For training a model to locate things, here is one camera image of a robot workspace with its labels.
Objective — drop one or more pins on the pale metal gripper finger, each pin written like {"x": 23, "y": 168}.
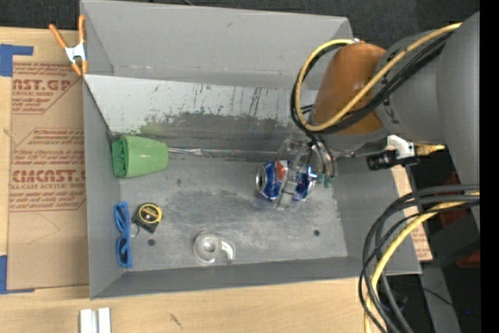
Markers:
{"x": 299, "y": 167}
{"x": 286, "y": 198}

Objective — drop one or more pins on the crushed blue drink can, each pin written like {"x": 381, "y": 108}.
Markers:
{"x": 271, "y": 179}

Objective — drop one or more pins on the grey metal bin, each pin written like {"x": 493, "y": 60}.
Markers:
{"x": 218, "y": 206}

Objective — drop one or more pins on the black and yellow tape measure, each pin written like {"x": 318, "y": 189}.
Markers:
{"x": 148, "y": 215}

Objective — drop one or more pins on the green plastic cup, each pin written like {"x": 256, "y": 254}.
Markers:
{"x": 142, "y": 156}

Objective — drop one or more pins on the blue sunglasses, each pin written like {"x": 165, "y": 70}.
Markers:
{"x": 123, "y": 230}

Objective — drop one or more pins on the brown cardboard board red print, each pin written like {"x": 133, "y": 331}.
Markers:
{"x": 43, "y": 167}

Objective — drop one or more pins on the black cylinder on white bracket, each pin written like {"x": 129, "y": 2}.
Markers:
{"x": 390, "y": 156}

